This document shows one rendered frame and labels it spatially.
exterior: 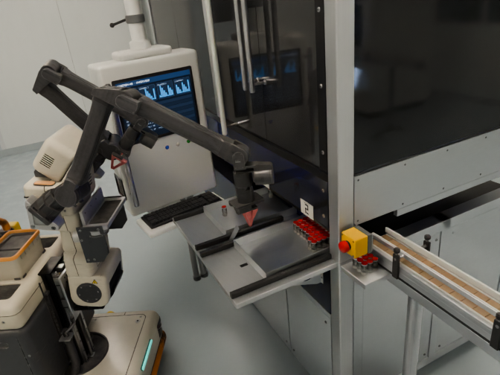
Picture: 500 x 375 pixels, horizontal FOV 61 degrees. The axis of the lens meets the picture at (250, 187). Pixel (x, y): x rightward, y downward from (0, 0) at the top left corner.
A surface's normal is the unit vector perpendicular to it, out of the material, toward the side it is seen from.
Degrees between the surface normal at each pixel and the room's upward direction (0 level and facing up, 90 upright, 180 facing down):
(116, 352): 0
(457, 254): 90
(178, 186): 90
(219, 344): 0
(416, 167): 90
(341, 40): 90
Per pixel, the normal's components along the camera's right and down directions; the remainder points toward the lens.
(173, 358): -0.10, -0.90
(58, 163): -0.02, 0.43
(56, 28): 0.45, 0.34
